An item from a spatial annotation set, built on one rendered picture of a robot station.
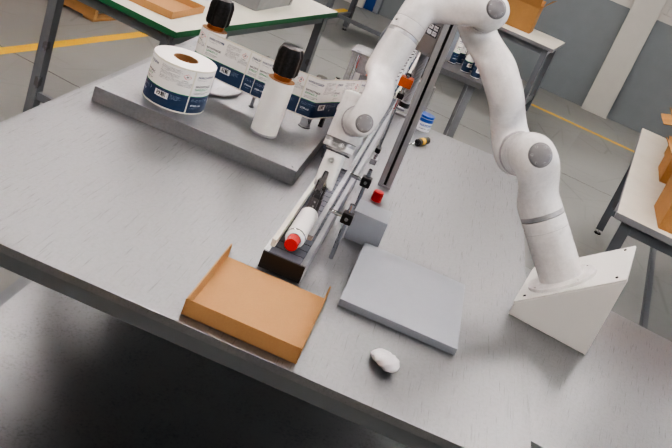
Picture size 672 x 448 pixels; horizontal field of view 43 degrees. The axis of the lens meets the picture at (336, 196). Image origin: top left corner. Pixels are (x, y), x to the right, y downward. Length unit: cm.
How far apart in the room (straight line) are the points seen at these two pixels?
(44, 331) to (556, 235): 150
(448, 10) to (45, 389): 148
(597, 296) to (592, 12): 801
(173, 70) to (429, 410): 134
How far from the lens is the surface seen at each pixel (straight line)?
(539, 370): 219
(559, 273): 237
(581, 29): 1020
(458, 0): 226
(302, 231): 208
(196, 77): 265
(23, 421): 239
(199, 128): 261
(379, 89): 215
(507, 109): 231
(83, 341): 269
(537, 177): 227
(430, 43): 271
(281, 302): 195
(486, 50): 233
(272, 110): 268
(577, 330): 236
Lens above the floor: 181
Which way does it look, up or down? 22 degrees down
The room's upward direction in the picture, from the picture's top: 22 degrees clockwise
